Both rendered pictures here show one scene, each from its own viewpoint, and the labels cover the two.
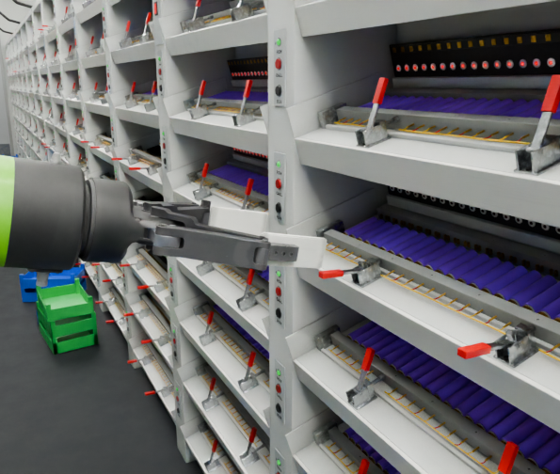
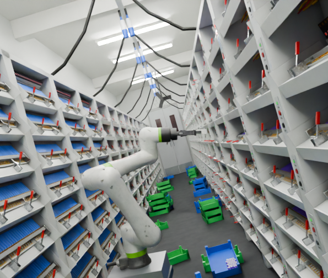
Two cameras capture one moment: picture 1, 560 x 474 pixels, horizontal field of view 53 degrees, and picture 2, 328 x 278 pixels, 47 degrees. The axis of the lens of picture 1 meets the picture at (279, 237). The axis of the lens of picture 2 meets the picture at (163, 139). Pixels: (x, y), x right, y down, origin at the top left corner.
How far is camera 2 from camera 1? 1.80 m
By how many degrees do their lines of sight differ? 33
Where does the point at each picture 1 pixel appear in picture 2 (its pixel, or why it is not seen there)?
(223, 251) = (188, 132)
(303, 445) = (251, 196)
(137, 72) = not seen: hidden behind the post
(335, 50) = (229, 92)
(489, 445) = not seen: hidden behind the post
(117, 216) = (174, 132)
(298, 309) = (237, 157)
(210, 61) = not seen: hidden behind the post
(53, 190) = (165, 129)
